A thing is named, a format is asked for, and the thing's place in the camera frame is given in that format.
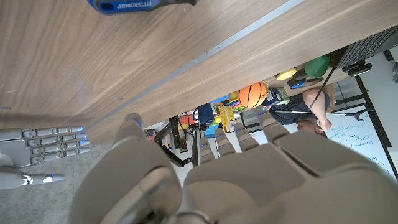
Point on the orange basketball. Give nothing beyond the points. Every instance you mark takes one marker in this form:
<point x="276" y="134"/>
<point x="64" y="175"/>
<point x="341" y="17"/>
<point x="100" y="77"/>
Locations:
<point x="252" y="94"/>

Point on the small blue printed box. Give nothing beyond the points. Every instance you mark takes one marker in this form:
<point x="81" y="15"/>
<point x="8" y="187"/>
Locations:
<point x="276" y="95"/>

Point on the yellow push button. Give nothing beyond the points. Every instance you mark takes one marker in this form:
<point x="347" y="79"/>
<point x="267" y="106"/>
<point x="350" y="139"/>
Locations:
<point x="286" y="73"/>

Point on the whiteboard with black frame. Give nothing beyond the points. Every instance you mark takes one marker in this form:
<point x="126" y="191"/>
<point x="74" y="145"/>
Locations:
<point x="367" y="146"/>

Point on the blue push button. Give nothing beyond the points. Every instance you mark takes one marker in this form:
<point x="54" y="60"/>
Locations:
<point x="298" y="84"/>

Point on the silver reacher grabber stick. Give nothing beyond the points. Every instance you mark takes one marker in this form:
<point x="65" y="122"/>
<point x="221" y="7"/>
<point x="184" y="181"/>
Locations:
<point x="326" y="114"/>

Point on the dark blue mug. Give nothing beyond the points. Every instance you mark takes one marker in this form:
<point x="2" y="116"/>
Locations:
<point x="206" y="113"/>

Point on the black monitor stand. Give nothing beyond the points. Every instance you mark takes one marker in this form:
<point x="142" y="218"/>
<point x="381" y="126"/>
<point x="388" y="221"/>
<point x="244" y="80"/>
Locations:
<point x="174" y="133"/>

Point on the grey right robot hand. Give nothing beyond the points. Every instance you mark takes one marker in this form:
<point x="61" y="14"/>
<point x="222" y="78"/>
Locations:
<point x="18" y="146"/>

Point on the black laptop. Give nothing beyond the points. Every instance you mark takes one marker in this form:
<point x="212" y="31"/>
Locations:
<point x="370" y="46"/>

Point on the yellow carton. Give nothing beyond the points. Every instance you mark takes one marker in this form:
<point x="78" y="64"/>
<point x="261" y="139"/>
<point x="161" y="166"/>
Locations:
<point x="226" y="116"/>

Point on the seated person in dark polo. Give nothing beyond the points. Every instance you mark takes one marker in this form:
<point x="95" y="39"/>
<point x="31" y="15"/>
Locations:
<point x="289" y="112"/>

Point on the black webcam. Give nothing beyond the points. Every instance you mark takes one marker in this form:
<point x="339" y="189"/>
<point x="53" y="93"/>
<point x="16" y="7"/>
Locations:
<point x="359" y="68"/>

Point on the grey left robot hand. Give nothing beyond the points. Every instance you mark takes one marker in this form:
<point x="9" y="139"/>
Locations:
<point x="248" y="186"/>

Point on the stacked colourful cups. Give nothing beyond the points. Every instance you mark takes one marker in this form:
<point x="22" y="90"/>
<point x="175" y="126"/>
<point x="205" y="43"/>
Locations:
<point x="236" y="102"/>

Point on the flat blue block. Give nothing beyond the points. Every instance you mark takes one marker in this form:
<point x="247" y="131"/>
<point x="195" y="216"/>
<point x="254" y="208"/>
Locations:
<point x="217" y="99"/>

